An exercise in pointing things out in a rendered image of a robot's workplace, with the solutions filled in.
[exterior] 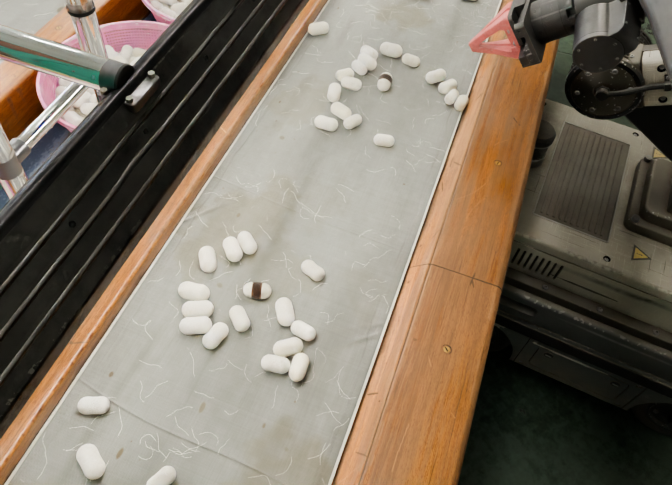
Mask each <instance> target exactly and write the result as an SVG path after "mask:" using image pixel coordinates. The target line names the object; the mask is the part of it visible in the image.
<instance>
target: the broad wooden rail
mask: <svg viewBox="0 0 672 485"><path fill-rule="evenodd" d="M511 1H513V0H502V1H501V4H500V7H499V10H498V13H499V12H500V11H501V10H502V9H503V8H504V7H505V5H506V4H507V3H509V2H511ZM498 13H497V14H498ZM559 40H560V39H557V40H554V41H551V42H549V43H546V47H545V51H544V55H543V59H542V62H541V63H539V64H536V65H532V66H528V67H525V68H523V67H522V65H521V63H520V61H519V59H515V58H510V57H506V56H501V55H496V54H489V53H483V55H482V58H481V61H480V64H479V67H478V70H477V72H476V75H475V78H474V81H473V84H472V87H471V90H470V92H469V95H468V99H469V101H468V104H467V105H466V107H465V108H464V110H463V112H462V115H461V118H460V121H459V124H458V126H457V129H456V132H455V135H454V138H453V141H452V144H451V146H450V149H449V152H448V155H447V158H446V161H445V163H444V166H443V169H442V172H441V175H440V178H439V181H438V183H437V186H436V189H435V192H434V195H433V198H432V200H431V203H430V206H429V209H428V212H427V215H426V217H425V220H424V223H423V226H422V229H421V232H420V235H419V237H418V240H417V243H416V246H415V249H414V252H413V254H412V257H411V260H410V263H409V266H408V269H407V271H406V274H405V277H404V280H403V283H402V286H401V289H400V291H399V294H398V297H397V300H396V303H395V306H394V308H393V311H392V314H391V317H390V320H389V323H388V326H387V328H386V331H385V334H384V337H383V340H382V343H381V345H380V348H379V351H378V354H377V357H376V360H375V362H374V365H373V368H372V371H371V374H370V377H369V380H368V382H367V385H366V388H365V391H364V394H363V397H362V399H361V402H360V405H359V408H358V411H357V414H356V416H355V419H354V422H353V425H352V428H351V431H350V434H349V436H348V439H347V442H346V445H345V448H344V451H343V453H342V456H341V459H340V462H339V465H338V468H337V471H336V473H335V476H334V479H333V482H332V485H458V482H459V477H460V473H461V469H462V464H463V460H464V455H465V451H466V447H467V442H468V438H469V434H470V429H471V425H472V420H473V416H474V412H475V407H476V403H477V399H478V394H479V390H480V385H481V381H482V377H483V372H484V368H485V364H486V359H487V355H488V350H489V346H490V342H491V337H492V333H493V329H494V324H495V320H496V315H497V311H498V307H499V302H500V298H501V294H502V289H503V285H504V280H505V276H506V272H507V267H508V263H509V259H510V254H511V250H512V245H513V241H514V237H515V232H516V228H517V224H518V219H519V215H520V210H521V206H522V202H523V197H524V193H525V189H526V184H527V180H528V175H529V171H530V167H531V162H532V158H533V154H534V149H535V145H536V141H537V136H538V132H539V127H540V123H541V119H542V114H543V110H544V105H545V100H546V96H547V92H548V88H549V84H550V79H551V75H552V71H553V66H554V62H555V58H556V53H557V49H558V44H559Z"/></svg>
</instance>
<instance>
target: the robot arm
mask: <svg viewBox="0 0 672 485"><path fill-rule="evenodd" d="M645 17H647V18H648V20H649V23H650V26H651V29H652V32H653V35H654V37H655V40H656V43H657V46H658V49H659V52H660V55H661V57H662V60H663V63H664V66H665V69H666V72H667V75H668V77H669V80H670V83H671V86H672V0H513V1H511V2H509V3H507V4H506V5H505V7H504V8H503V9H502V10H501V11H500V12H499V13H498V14H497V15H496V16H495V17H494V18H493V19H492V20H491V21H490V22H489V23H488V24H487V25H486V26H485V27H484V28H483V29H482V30H481V31H480V32H479V33H478V34H477V35H476V36H475V37H474V38H473V39H472V40H471V41H470V42H469V46H470V48H471V50H472V52H478V53H489V54H496V55H501V56H506V57H510V58H515V59H519V61H520V63H521V65H522V67H523V68H525V67H528V66H532V65H536V64H539V63H541V62H542V59H543V55H544V51H545V47H546V43H549V42H551V41H554V40H557V39H560V38H563V37H566V36H569V35H572V34H574V41H573V53H572V59H573V62H574V64H575V65H576V66H577V67H578V68H580V69H581V70H583V71H586V72H592V73H599V72H604V71H608V70H610V69H612V68H614V67H615V66H617V65H618V64H619V63H620V62H621V60H622V59H623V57H624V55H626V54H628V53H631V52H632V51H634V50H635V49H636V48H637V47H638V45H639V39H640V31H641V24H644V23H645ZM499 30H501V31H503V30H504V31H505V33H506V35H507V37H508V39H505V40H499V41H494V42H483V41H484V40H485V39H487V38H488V37H490V36H491V35H493V34H495V33H496V32H498V31H499ZM482 42H483V43H482Z"/></svg>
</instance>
